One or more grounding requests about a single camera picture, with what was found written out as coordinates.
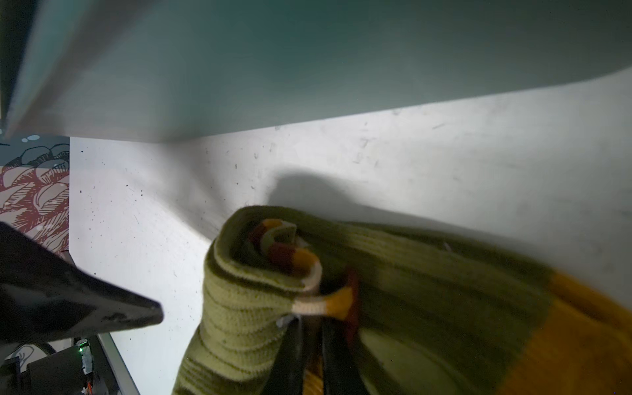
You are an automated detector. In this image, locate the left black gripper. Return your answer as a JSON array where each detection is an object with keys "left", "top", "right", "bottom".
[{"left": 1, "top": 223, "right": 164, "bottom": 345}]

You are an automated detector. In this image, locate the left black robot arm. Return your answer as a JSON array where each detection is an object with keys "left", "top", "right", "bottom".
[{"left": 1, "top": 223, "right": 164, "bottom": 394}]

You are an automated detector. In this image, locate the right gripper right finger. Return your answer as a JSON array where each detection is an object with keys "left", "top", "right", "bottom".
[{"left": 321, "top": 319, "right": 369, "bottom": 395}]

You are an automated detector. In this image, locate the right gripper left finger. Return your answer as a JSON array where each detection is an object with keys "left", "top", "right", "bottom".
[{"left": 260, "top": 318, "right": 306, "bottom": 395}]

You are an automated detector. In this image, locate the olive striped sock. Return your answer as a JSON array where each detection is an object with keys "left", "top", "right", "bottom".
[{"left": 173, "top": 206, "right": 631, "bottom": 394}]

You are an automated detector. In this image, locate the green compartment tray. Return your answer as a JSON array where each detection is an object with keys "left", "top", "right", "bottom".
[{"left": 1, "top": 1, "right": 631, "bottom": 143}]

